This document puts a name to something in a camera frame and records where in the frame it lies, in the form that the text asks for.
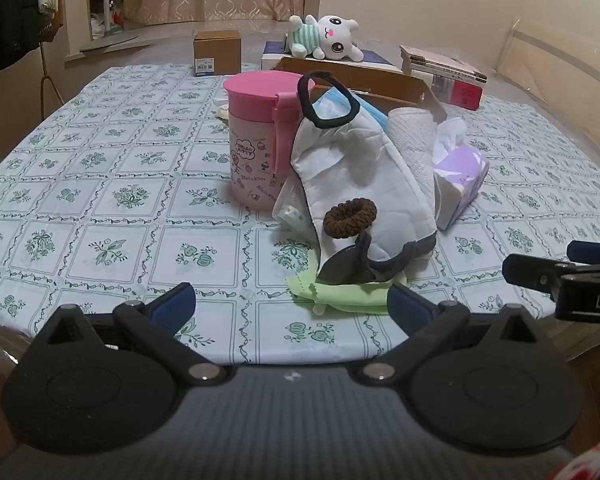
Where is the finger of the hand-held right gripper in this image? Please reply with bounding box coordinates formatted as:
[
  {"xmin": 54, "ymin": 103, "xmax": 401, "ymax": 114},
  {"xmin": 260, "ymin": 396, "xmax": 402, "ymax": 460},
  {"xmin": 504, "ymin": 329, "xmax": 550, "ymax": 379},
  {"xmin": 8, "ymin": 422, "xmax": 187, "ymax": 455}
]
[
  {"xmin": 502, "ymin": 254, "xmax": 573, "ymax": 301},
  {"xmin": 567, "ymin": 241, "xmax": 600, "ymax": 266}
]

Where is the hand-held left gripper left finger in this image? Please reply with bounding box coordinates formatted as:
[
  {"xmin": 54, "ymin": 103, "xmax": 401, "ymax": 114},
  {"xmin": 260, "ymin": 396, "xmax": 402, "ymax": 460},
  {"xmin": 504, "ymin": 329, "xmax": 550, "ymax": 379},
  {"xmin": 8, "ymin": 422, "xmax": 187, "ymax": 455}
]
[{"xmin": 22, "ymin": 282, "xmax": 228, "ymax": 386}]

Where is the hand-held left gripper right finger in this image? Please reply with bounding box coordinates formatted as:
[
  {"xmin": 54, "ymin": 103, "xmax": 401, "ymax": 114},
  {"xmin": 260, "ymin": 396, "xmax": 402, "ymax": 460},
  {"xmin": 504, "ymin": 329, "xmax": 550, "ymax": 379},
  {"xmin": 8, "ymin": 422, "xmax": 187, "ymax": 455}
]
[{"xmin": 347, "ymin": 282, "xmax": 561, "ymax": 386}]

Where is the light green cloth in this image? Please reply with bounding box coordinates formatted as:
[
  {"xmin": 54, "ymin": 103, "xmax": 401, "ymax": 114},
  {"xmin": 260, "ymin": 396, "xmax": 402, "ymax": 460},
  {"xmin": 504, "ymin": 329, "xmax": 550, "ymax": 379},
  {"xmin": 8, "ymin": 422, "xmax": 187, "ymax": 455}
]
[{"xmin": 286, "ymin": 270, "xmax": 406, "ymax": 316}]

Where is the brown hair tie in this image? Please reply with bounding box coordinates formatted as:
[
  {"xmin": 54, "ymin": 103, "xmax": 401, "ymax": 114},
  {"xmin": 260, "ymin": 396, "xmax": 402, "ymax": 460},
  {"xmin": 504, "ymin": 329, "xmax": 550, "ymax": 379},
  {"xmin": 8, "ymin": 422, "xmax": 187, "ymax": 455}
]
[{"xmin": 323, "ymin": 199, "xmax": 378, "ymax": 238}]

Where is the purple tissue pack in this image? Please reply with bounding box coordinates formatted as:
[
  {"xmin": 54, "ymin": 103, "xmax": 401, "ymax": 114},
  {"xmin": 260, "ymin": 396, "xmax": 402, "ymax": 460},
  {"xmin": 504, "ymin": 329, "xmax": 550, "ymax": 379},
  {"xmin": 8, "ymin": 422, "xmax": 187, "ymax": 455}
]
[{"xmin": 432, "ymin": 115, "xmax": 491, "ymax": 231}]

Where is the white and grey cloth mask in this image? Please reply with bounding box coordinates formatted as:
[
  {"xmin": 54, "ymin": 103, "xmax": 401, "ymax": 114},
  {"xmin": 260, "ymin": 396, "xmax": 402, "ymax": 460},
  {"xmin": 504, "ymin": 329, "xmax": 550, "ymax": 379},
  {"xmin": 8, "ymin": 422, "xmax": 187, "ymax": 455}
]
[{"xmin": 290, "ymin": 72, "xmax": 438, "ymax": 286}]

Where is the clear plastic package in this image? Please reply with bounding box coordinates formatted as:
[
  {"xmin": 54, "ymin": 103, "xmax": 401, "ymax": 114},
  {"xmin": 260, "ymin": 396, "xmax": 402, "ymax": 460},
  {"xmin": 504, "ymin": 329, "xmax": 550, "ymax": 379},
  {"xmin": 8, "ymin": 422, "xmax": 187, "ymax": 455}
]
[{"xmin": 272, "ymin": 180, "xmax": 321, "ymax": 241}]

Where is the white embossed paper towel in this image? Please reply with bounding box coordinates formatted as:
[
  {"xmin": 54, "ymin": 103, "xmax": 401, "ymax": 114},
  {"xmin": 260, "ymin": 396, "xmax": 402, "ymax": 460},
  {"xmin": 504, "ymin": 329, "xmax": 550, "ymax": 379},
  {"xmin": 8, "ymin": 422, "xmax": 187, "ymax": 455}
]
[{"xmin": 386, "ymin": 107, "xmax": 443, "ymax": 211}]

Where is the blue surgical face mask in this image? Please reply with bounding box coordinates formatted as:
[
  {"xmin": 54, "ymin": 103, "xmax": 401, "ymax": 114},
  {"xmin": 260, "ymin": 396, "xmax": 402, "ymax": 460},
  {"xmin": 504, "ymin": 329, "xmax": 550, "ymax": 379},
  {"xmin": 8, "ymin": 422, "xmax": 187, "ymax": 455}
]
[{"xmin": 312, "ymin": 86, "xmax": 388, "ymax": 131}]

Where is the pink lidded printed cup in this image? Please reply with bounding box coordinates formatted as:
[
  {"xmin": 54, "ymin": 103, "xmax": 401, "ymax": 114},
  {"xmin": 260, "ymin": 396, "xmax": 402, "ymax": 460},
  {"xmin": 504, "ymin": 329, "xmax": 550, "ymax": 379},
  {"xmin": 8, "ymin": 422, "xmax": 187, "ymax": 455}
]
[{"xmin": 222, "ymin": 71, "xmax": 306, "ymax": 211}]

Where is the red patterned cloth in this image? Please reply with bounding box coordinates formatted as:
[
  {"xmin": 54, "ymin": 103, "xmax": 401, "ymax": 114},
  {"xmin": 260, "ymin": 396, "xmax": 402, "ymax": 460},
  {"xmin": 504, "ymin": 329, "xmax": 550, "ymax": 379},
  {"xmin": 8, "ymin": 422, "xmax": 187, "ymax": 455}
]
[{"xmin": 562, "ymin": 442, "xmax": 600, "ymax": 480}]

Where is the plastic wrapped wooden headboard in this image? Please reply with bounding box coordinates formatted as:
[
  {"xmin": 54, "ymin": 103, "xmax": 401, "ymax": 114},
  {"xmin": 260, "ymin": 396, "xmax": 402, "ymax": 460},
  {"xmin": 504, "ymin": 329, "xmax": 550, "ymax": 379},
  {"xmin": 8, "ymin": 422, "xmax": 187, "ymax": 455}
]
[{"xmin": 490, "ymin": 17, "xmax": 600, "ymax": 171}]

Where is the pink book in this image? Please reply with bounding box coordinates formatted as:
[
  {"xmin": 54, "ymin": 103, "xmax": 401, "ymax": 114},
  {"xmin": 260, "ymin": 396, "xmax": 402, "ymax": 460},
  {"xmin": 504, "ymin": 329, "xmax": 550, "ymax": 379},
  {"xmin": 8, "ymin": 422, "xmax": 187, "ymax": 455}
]
[{"xmin": 432, "ymin": 75, "xmax": 483, "ymax": 110}]

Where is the stack of books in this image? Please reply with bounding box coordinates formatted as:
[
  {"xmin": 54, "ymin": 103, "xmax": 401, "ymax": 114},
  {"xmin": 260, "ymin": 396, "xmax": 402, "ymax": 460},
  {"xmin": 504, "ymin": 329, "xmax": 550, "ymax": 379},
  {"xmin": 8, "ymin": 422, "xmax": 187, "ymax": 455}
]
[{"xmin": 399, "ymin": 45, "xmax": 488, "ymax": 86}]

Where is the flat dark blue box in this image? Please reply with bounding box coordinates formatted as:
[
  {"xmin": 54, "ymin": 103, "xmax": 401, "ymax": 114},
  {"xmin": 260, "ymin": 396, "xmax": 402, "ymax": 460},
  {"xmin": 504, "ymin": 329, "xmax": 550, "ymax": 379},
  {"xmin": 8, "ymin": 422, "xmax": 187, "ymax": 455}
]
[{"xmin": 261, "ymin": 40, "xmax": 398, "ymax": 72}]

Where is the small closed cardboard box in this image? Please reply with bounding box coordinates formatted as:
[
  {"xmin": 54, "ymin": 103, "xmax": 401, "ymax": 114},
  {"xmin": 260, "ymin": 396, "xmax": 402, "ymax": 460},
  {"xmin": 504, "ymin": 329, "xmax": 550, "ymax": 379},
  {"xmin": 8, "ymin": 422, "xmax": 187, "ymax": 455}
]
[{"xmin": 192, "ymin": 30, "xmax": 242, "ymax": 78}]

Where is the white plush toy striped shirt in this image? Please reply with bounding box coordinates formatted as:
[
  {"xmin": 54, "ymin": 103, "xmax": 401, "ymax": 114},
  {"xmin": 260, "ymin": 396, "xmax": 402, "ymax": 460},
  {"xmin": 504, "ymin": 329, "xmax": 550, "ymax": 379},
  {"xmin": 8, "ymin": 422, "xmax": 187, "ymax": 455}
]
[{"xmin": 286, "ymin": 14, "xmax": 366, "ymax": 62}]

